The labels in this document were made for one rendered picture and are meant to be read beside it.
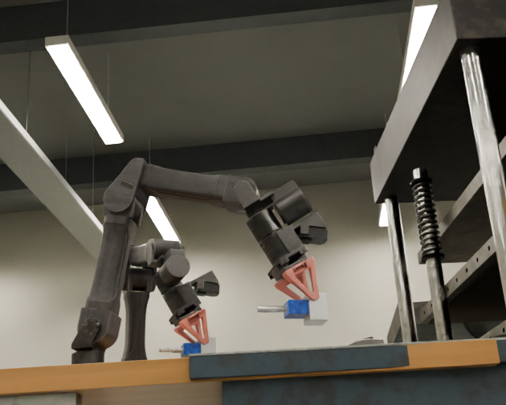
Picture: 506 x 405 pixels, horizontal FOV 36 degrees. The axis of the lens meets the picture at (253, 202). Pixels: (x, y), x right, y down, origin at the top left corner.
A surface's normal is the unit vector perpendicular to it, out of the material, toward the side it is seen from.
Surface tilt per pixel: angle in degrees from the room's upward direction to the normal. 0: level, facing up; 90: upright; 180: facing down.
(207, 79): 180
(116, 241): 96
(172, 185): 93
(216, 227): 90
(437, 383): 90
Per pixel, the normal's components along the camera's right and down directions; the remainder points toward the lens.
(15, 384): 0.00, -0.37
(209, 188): -0.35, -0.32
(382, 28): 0.06, 0.93
